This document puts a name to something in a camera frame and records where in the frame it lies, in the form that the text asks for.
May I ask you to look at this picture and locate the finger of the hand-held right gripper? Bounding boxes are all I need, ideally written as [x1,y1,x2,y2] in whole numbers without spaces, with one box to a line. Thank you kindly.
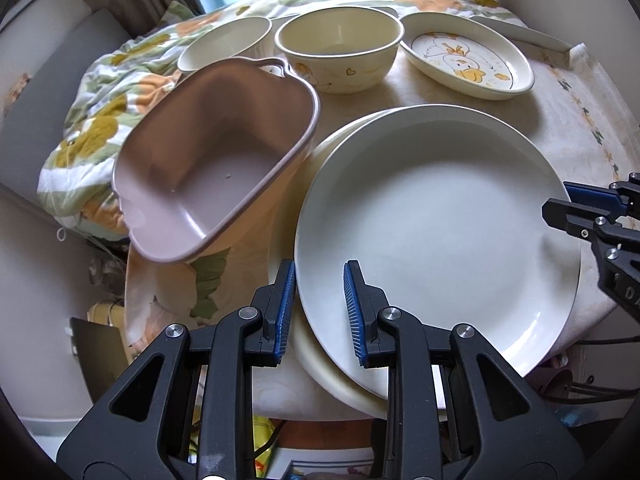
[564,172,640,222]
[542,198,640,322]

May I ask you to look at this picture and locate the large cream plate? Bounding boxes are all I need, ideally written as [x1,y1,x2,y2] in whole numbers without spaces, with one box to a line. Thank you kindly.
[267,107,448,422]

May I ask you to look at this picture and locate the grey cushion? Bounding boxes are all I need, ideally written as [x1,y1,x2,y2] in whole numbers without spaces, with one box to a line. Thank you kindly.
[0,7,135,201]

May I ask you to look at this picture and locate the oval duck print plate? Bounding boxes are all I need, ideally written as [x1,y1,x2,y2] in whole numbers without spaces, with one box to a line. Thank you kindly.
[399,12,535,101]

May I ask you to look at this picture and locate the large white plate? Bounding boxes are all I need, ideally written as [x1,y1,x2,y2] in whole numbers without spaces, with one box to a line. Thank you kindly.
[294,104,583,397]

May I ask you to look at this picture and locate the cream bowl with heart print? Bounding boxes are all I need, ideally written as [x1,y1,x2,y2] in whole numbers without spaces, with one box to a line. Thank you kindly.
[273,6,404,95]

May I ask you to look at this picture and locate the pink plastic basin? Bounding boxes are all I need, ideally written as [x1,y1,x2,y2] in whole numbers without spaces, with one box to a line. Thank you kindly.
[112,57,321,265]

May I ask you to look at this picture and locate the dark flat box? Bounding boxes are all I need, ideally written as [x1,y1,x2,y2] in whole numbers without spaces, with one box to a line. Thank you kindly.
[69,316,132,407]

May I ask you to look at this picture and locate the beige floral tablecloth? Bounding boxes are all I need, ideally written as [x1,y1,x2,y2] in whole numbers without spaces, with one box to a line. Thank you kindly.
[122,0,640,423]

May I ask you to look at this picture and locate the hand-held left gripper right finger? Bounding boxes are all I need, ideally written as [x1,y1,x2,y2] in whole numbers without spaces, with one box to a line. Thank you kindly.
[342,260,586,480]

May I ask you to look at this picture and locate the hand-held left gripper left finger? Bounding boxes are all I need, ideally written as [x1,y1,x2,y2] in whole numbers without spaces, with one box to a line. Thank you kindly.
[56,259,298,480]

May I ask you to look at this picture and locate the yellow snack packet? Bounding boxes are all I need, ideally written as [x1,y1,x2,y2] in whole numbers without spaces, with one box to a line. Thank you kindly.
[251,414,282,463]

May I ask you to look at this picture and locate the floral blanket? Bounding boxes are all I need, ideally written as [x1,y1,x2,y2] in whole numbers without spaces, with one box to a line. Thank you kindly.
[36,0,501,241]

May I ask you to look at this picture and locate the white curved table rim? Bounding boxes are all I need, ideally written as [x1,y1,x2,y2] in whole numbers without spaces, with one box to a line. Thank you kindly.
[469,14,574,68]

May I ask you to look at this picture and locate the plain cream bowl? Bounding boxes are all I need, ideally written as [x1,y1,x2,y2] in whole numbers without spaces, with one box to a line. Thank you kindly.
[177,16,273,73]

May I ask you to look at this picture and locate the black cables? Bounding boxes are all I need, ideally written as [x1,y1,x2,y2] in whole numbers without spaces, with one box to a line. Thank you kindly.
[542,335,640,403]

